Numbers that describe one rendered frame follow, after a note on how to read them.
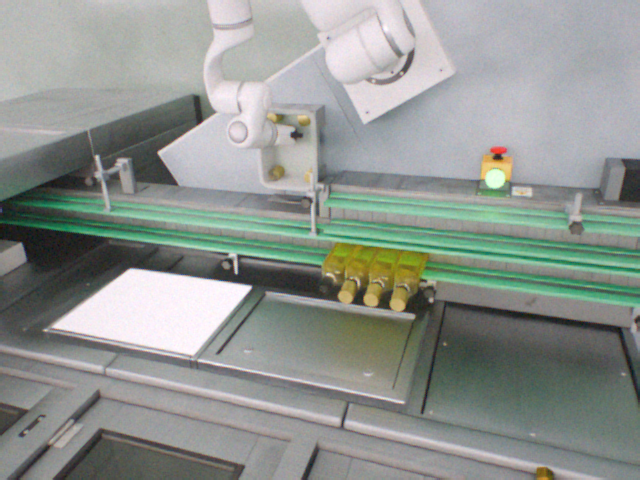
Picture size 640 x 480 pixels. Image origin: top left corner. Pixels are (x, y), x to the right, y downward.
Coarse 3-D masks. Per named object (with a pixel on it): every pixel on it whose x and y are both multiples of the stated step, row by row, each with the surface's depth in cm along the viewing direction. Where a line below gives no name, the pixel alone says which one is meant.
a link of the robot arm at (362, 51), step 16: (352, 32) 100; (368, 32) 98; (336, 48) 101; (352, 48) 99; (368, 48) 99; (384, 48) 98; (336, 64) 101; (352, 64) 100; (368, 64) 100; (384, 64) 101; (352, 80) 104
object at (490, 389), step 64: (64, 256) 174; (128, 256) 174; (192, 256) 173; (256, 256) 169; (0, 320) 143; (448, 320) 136; (512, 320) 135; (576, 320) 135; (0, 384) 120; (64, 384) 119; (128, 384) 116; (192, 384) 112; (256, 384) 112; (448, 384) 115; (512, 384) 114; (576, 384) 114; (0, 448) 104; (64, 448) 103; (128, 448) 103; (192, 448) 102; (256, 448) 101; (320, 448) 101; (384, 448) 98; (448, 448) 96; (512, 448) 95; (576, 448) 97
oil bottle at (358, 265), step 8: (360, 248) 133; (368, 248) 133; (376, 248) 133; (352, 256) 130; (360, 256) 129; (368, 256) 129; (352, 264) 126; (360, 264) 126; (368, 264) 126; (344, 272) 125; (352, 272) 123; (360, 272) 123; (368, 272) 125; (344, 280) 125; (360, 280) 123; (360, 288) 124
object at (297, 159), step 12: (276, 108) 140; (288, 120) 147; (312, 120) 137; (300, 132) 147; (312, 132) 139; (300, 144) 149; (312, 144) 140; (264, 156) 148; (276, 156) 153; (288, 156) 152; (300, 156) 151; (312, 156) 142; (264, 168) 149; (288, 168) 153; (300, 168) 152; (264, 180) 150; (288, 180) 151; (300, 180) 151
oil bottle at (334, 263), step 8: (336, 248) 134; (344, 248) 134; (352, 248) 134; (328, 256) 130; (336, 256) 130; (344, 256) 130; (328, 264) 126; (336, 264) 126; (344, 264) 127; (328, 272) 125; (336, 272) 125; (336, 280) 125
